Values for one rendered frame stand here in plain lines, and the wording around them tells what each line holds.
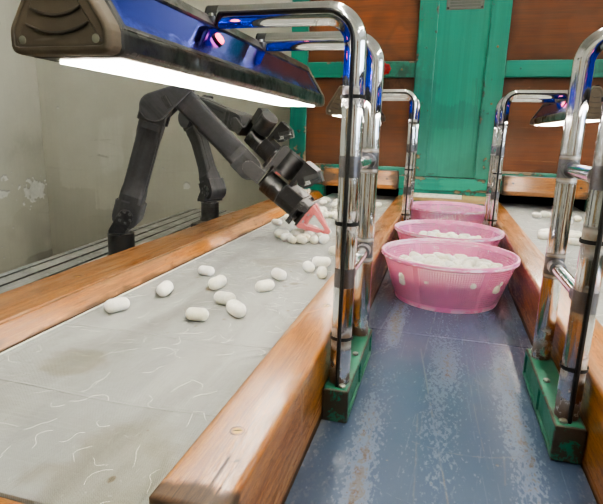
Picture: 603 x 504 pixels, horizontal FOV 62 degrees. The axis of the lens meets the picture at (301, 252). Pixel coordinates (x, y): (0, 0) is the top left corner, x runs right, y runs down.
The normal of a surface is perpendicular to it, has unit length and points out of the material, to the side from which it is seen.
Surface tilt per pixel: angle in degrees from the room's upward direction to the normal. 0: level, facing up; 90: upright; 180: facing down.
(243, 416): 0
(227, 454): 0
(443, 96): 90
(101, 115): 89
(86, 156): 90
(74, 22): 90
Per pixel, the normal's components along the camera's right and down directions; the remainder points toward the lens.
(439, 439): 0.03, -0.97
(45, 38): -0.27, 0.22
